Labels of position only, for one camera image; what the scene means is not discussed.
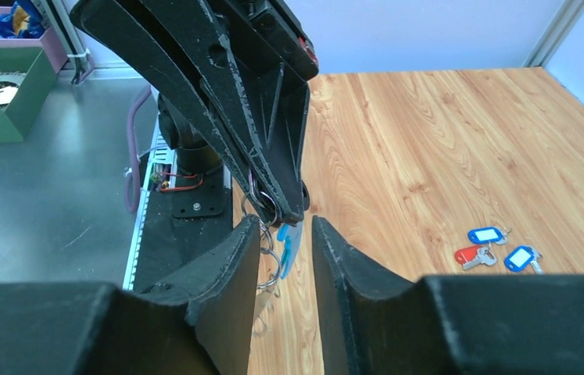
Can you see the large keyring with small rings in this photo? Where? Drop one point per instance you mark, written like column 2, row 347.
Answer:
column 281, row 242

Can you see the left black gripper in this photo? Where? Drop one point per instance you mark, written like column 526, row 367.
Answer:
column 237, row 71

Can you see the aluminium front rail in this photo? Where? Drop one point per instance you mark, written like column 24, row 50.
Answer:
column 158, row 153

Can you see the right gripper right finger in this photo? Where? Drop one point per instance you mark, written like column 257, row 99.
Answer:
column 373, row 321

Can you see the left aluminium corner post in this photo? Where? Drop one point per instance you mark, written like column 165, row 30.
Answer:
column 559, row 28

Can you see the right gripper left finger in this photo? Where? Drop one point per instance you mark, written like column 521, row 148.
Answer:
column 197, row 320

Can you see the blue tag key left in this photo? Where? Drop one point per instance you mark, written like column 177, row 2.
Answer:
column 489, row 235

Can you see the red tag key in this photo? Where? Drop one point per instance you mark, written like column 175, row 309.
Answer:
column 475, row 255

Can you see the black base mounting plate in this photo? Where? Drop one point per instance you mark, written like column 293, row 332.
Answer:
column 187, row 216

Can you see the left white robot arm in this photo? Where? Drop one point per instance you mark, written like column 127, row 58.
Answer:
column 188, row 140

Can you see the green pink box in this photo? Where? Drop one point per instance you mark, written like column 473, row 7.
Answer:
column 28, row 70

